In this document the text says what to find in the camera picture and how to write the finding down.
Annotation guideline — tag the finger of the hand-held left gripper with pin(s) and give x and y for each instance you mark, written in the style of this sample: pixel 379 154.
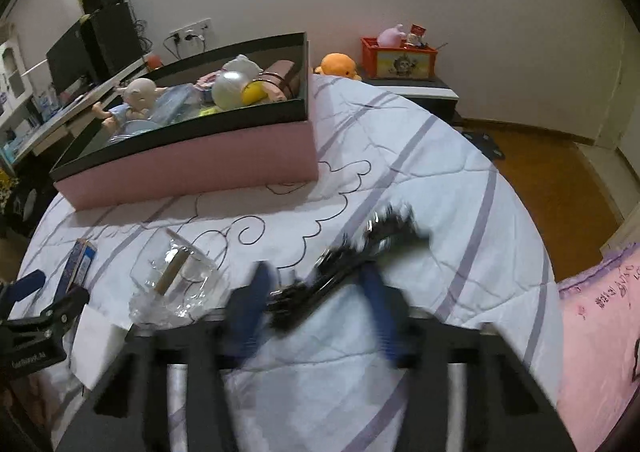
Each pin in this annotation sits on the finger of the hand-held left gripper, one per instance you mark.
pixel 60 309
pixel 25 283

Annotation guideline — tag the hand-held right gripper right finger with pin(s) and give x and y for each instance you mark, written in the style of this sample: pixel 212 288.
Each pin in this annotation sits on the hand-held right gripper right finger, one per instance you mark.
pixel 376 302

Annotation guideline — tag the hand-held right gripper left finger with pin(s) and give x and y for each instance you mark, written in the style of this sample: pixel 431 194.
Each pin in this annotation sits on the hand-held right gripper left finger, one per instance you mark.
pixel 255 299

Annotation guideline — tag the pink storage box black rim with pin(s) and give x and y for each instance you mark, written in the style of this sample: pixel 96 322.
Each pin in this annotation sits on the pink storage box black rim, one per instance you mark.
pixel 200 162

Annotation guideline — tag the teal round case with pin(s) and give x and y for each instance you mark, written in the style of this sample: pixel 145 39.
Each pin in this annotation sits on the teal round case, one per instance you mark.
pixel 131 128

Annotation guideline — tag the small yellow item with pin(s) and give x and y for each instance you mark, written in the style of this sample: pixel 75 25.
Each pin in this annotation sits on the small yellow item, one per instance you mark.
pixel 210 110

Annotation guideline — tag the white plush toy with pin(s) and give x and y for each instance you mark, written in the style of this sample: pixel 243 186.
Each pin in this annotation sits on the white plush toy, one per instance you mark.
pixel 230 87

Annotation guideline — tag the clear plastic flosser box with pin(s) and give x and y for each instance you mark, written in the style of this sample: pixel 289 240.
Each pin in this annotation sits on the clear plastic flosser box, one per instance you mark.
pixel 175 100

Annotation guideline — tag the baby doll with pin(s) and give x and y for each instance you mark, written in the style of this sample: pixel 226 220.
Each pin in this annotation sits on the baby doll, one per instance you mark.
pixel 137 95

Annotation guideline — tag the pink block figure toy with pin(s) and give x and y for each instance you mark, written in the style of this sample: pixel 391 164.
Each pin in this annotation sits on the pink block figure toy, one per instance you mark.
pixel 207 80

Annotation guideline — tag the rose gold lidded jar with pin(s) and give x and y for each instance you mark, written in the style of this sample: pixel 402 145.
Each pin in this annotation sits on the rose gold lidded jar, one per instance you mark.
pixel 281 75

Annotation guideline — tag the white card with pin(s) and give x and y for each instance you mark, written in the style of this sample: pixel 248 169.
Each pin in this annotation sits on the white card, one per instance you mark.
pixel 100 342

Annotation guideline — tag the small blue box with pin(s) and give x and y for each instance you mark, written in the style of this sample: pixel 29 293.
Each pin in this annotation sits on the small blue box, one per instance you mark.
pixel 80 262

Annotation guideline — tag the clear plastic cup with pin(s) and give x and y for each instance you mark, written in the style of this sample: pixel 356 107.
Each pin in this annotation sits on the clear plastic cup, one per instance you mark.
pixel 170 282

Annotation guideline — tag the white striped quilt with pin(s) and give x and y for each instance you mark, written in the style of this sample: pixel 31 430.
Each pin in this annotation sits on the white striped quilt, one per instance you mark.
pixel 425 172

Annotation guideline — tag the white desk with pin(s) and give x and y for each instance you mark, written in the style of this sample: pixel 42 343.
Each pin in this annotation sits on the white desk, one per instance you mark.
pixel 60 117

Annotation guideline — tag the black item on floor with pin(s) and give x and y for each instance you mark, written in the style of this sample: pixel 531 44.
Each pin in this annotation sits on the black item on floor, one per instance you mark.
pixel 482 145

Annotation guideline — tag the white shelf unit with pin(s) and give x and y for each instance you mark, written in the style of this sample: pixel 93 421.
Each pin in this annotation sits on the white shelf unit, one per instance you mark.
pixel 12 82

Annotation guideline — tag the white nightstand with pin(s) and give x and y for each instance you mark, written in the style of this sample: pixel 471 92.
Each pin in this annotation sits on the white nightstand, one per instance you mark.
pixel 415 92

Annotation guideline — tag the black computer monitor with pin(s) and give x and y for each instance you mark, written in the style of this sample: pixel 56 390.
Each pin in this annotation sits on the black computer monitor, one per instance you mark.
pixel 67 62

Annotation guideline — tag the pink pillow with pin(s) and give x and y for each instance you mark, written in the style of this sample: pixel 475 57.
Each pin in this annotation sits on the pink pillow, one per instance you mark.
pixel 600 342

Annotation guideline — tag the orange crate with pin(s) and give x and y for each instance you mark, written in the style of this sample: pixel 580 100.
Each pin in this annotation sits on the orange crate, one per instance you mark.
pixel 400 63

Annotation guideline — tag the orange plush toy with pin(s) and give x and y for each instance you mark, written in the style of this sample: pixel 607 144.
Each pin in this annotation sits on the orange plush toy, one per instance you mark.
pixel 336 65

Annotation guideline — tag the black speaker tower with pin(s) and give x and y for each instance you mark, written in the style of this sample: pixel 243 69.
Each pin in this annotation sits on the black speaker tower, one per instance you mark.
pixel 112 45

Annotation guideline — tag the pink plush pig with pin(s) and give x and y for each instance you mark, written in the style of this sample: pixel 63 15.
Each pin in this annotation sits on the pink plush pig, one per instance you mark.
pixel 392 36

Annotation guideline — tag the white door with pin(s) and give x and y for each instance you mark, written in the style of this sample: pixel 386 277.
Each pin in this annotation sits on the white door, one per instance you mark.
pixel 622 82

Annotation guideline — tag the white wall power strip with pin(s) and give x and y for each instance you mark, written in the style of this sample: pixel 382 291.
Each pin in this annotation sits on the white wall power strip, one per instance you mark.
pixel 192 31

